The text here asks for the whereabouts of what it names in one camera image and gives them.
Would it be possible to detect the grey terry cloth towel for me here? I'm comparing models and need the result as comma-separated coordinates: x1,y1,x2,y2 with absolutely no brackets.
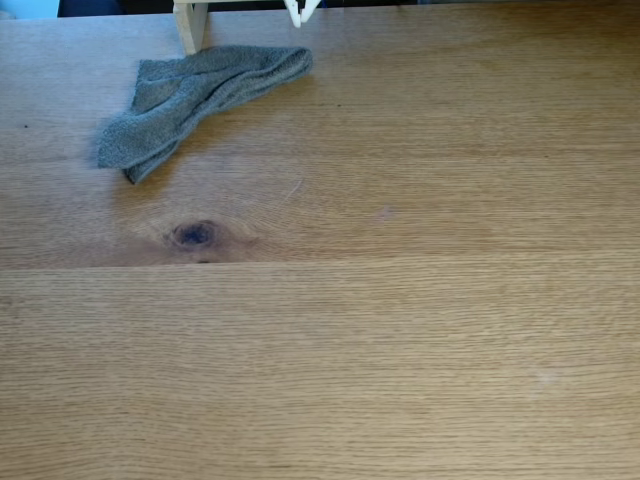
95,44,315,185

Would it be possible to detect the light wooden stand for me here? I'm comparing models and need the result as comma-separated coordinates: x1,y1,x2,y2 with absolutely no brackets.
173,0,296,56

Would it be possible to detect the dark blue object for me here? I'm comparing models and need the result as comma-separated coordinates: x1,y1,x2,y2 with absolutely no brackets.
57,0,126,19

